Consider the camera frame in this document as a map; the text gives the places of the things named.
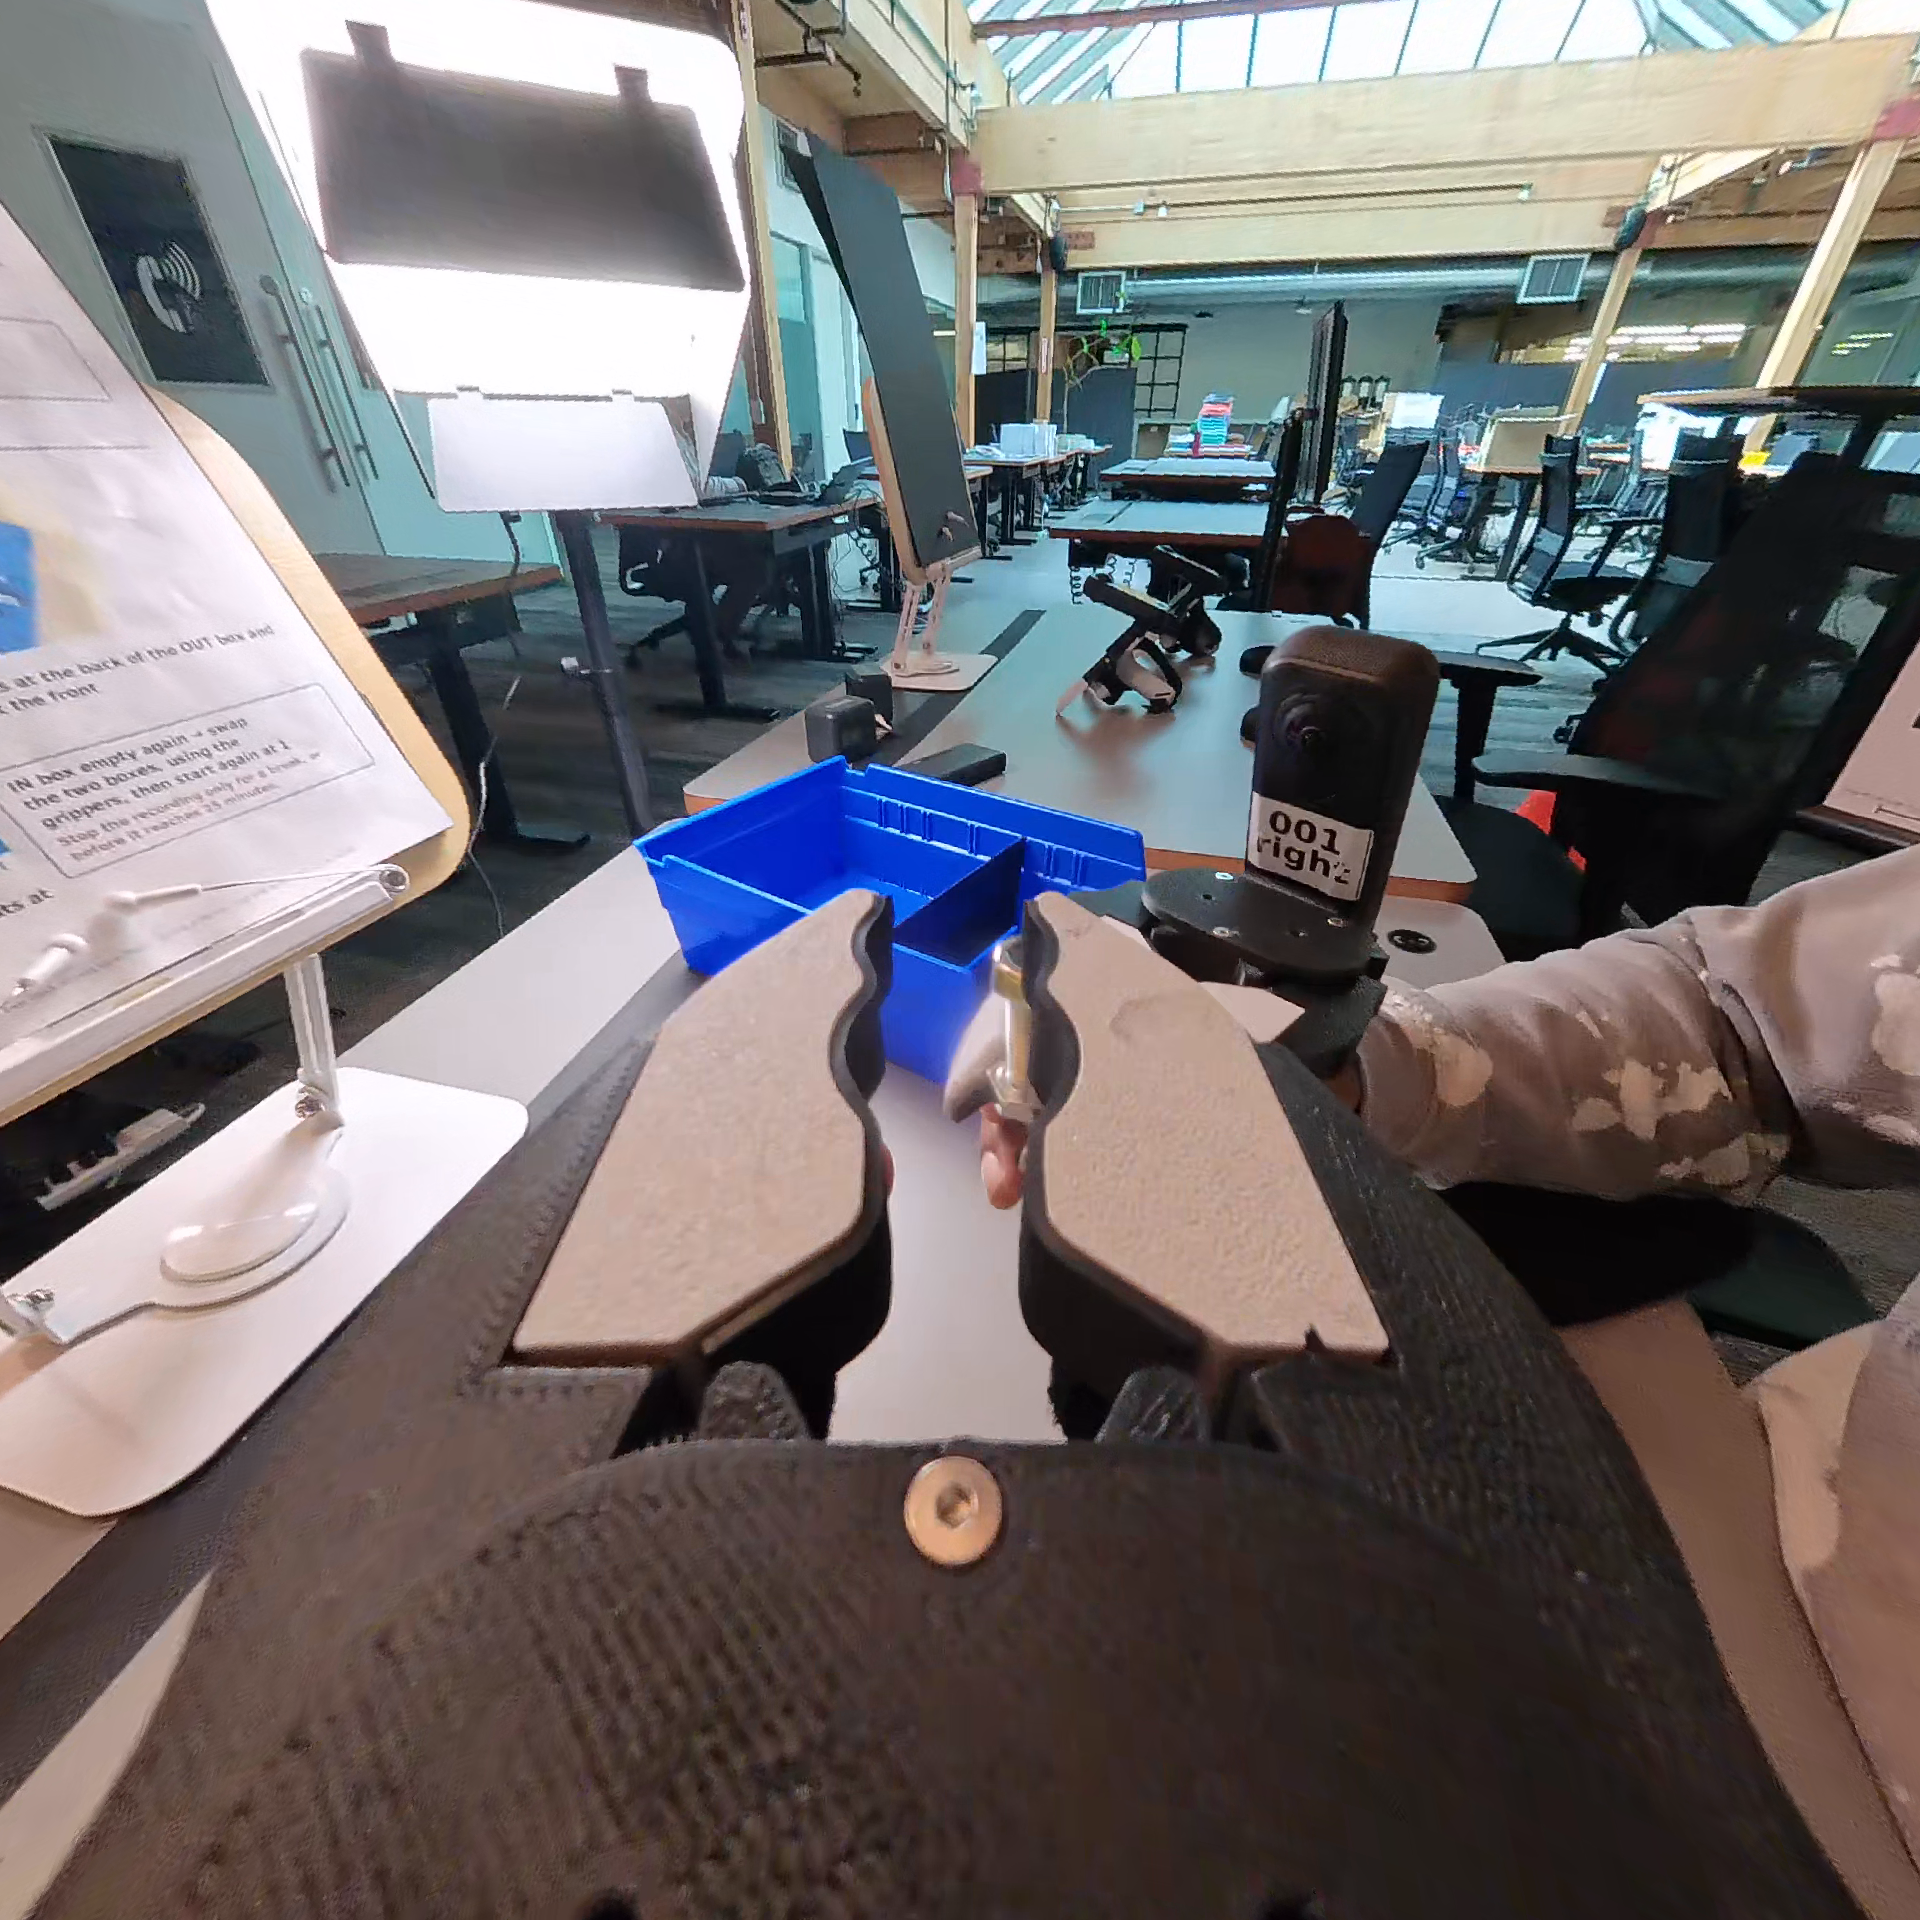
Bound brown desk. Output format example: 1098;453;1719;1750
1047;496;1296;600
312;551;589;854
597;496;903;720

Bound person's right forearm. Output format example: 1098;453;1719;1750
1354;847;1920;1202

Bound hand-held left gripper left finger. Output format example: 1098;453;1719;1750
512;886;896;1367

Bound person's patterned sweatshirt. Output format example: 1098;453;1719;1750
1747;1275;1920;1877

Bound blue plastic bin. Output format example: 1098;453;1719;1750
634;754;1152;1086

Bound black door sign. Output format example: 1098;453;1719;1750
47;134;272;387

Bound grey desk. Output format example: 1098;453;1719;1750
682;602;1479;904

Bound silver bolt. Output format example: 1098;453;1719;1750
987;936;1047;1128

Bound printed instruction sheet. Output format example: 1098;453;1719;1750
0;201;456;1038

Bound light panel on floor stand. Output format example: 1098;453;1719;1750
208;0;754;837

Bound black monitor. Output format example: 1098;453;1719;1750
1293;299;1354;509

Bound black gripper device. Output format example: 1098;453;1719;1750
1053;543;1228;718

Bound wooden document stand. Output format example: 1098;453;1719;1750
0;385;530;1519

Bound black board on stand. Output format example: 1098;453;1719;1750
779;127;1002;694

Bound metal door handle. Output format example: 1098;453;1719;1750
259;272;349;494

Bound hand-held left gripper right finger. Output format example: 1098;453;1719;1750
1020;890;1392;1369

